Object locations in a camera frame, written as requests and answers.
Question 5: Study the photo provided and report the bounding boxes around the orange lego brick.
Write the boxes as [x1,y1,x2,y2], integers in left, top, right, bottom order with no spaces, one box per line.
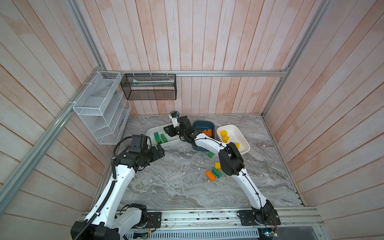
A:
[203,129,213,137]
[206,171,216,182]

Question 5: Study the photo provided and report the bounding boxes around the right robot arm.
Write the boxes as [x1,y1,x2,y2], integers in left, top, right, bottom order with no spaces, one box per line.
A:
[165,111,275,225]

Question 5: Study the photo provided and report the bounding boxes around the left white bin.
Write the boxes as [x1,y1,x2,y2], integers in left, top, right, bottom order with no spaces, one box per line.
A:
[146,123,181,148]

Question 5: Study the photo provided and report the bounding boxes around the aluminium front rail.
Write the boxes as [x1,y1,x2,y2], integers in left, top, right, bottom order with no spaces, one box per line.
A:
[79,206,325,233]

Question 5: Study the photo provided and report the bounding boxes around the right white bin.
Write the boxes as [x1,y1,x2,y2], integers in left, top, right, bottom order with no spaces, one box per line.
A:
[217,125,250,155]

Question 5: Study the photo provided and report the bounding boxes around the white wire shelf rack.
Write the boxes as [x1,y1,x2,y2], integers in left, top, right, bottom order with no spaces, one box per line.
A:
[73,72,132,145]

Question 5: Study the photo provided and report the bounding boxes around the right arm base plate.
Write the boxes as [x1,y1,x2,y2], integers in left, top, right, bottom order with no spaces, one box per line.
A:
[237,209,281,226]

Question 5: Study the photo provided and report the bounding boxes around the green long lego brick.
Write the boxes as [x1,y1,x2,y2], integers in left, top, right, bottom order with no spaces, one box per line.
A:
[211,168,222,179]

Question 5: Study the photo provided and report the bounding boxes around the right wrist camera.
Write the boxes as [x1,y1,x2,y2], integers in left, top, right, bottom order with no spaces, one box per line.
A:
[169,111,180,128]

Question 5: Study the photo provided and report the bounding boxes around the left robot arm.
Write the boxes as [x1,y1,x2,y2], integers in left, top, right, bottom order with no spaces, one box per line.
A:
[71,135,165,240]

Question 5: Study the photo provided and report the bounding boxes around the dark teal bin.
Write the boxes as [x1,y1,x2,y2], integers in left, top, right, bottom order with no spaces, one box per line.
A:
[193,120,215,138]

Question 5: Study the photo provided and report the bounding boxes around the white bin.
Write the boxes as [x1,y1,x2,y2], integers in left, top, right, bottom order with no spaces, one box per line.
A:
[217,125,250,155]
[146,123,181,148]

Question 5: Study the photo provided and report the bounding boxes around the black mesh basket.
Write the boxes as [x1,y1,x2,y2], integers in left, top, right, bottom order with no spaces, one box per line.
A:
[120,73,178,101]

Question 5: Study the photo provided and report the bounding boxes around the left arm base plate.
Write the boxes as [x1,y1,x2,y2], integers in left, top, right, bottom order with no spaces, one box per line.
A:
[133,212,162,229]

